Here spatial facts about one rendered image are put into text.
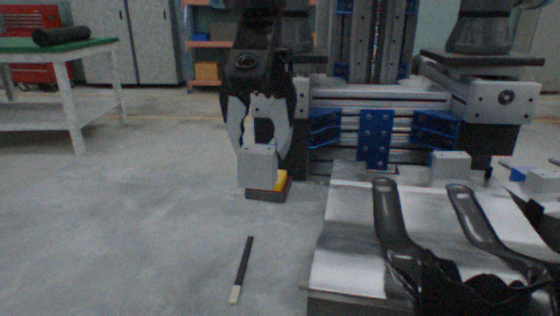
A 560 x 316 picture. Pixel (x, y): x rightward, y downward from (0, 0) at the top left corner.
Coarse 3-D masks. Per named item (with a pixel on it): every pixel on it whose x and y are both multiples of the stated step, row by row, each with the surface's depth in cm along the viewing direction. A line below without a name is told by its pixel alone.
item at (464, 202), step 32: (384, 192) 53; (448, 192) 51; (384, 224) 45; (480, 224) 45; (416, 256) 33; (512, 256) 37; (416, 288) 26; (448, 288) 27; (480, 288) 26; (512, 288) 25; (544, 288) 30
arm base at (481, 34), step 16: (464, 16) 85; (480, 16) 83; (496, 16) 82; (464, 32) 85; (480, 32) 83; (496, 32) 82; (448, 48) 90; (464, 48) 85; (480, 48) 83; (496, 48) 83
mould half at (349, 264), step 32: (352, 192) 52; (416, 192) 52; (480, 192) 51; (352, 224) 44; (416, 224) 45; (448, 224) 44; (512, 224) 44; (320, 256) 31; (352, 256) 31; (384, 256) 31; (448, 256) 32; (480, 256) 32; (544, 256) 36; (320, 288) 28; (352, 288) 27; (384, 288) 27
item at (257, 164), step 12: (252, 144) 50; (264, 144) 54; (240, 156) 47; (252, 156) 47; (264, 156) 46; (276, 156) 49; (240, 168) 48; (252, 168) 48; (264, 168) 47; (276, 168) 50; (240, 180) 49; (252, 180) 48; (264, 180) 48; (276, 180) 50
